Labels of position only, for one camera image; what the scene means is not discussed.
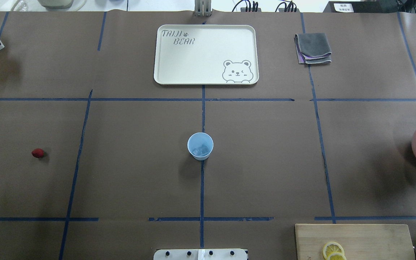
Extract clear ice cube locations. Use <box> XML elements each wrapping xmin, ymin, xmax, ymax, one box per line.
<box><xmin>192</xmin><ymin>145</ymin><xmax>210</xmax><ymax>157</ymax></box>

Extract red strawberry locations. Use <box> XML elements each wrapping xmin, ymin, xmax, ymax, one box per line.
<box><xmin>31</xmin><ymin>148</ymin><xmax>45</xmax><ymax>159</ymax></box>

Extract light blue cup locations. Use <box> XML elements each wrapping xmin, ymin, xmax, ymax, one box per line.
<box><xmin>187</xmin><ymin>132</ymin><xmax>214</xmax><ymax>161</ymax></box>

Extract grey folded cloth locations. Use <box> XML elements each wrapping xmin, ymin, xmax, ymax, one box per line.
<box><xmin>294</xmin><ymin>33</ymin><xmax>332</xmax><ymax>65</ymax></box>

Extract wooden cutting board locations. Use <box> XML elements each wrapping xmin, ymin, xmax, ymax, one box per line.
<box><xmin>294</xmin><ymin>224</ymin><xmax>415</xmax><ymax>260</ymax></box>

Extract lemon slices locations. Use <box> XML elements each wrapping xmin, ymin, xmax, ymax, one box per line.
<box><xmin>322</xmin><ymin>241</ymin><xmax>347</xmax><ymax>260</ymax></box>

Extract cream bear tray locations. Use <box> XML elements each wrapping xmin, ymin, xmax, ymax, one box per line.
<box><xmin>153</xmin><ymin>24</ymin><xmax>259</xmax><ymax>85</ymax></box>

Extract aluminium frame post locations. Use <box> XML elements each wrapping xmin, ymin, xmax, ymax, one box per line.
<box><xmin>194</xmin><ymin>0</ymin><xmax>212</xmax><ymax>17</ymax></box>

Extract white post base plate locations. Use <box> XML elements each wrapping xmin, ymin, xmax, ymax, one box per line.
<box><xmin>153</xmin><ymin>248</ymin><xmax>249</xmax><ymax>260</ymax></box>

